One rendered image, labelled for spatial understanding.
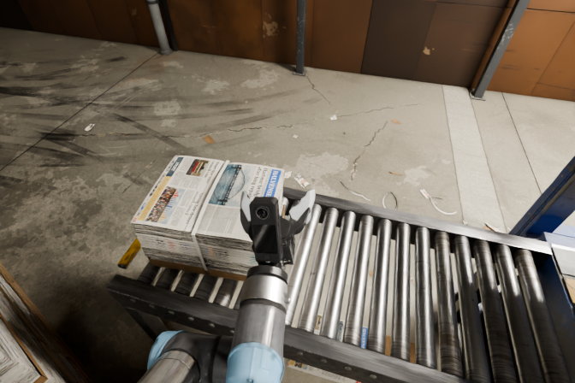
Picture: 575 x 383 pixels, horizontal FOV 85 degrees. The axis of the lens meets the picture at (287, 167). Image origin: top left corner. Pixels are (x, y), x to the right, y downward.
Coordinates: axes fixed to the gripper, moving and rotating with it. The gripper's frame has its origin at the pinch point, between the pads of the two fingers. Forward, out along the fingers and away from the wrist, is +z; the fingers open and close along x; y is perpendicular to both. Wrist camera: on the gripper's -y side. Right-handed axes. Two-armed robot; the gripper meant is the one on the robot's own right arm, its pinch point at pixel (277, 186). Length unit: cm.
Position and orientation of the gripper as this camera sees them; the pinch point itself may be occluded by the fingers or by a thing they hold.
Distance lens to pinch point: 66.2
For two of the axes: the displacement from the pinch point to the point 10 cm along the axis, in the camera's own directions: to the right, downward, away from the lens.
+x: 9.9, -0.4, -1.6
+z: 0.9, -6.9, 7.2
